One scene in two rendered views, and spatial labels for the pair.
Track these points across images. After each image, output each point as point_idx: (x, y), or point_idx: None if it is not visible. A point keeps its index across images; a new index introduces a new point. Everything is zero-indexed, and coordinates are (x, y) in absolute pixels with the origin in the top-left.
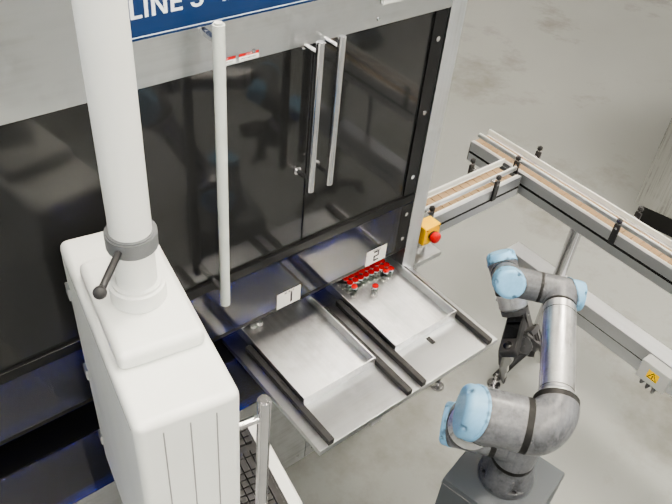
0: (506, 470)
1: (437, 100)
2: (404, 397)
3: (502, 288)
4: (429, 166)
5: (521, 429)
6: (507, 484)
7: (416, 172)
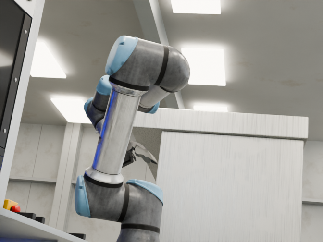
0: (140, 223)
1: (22, 78)
2: (30, 218)
3: (106, 81)
4: (15, 132)
5: (160, 45)
6: (143, 240)
7: (6, 129)
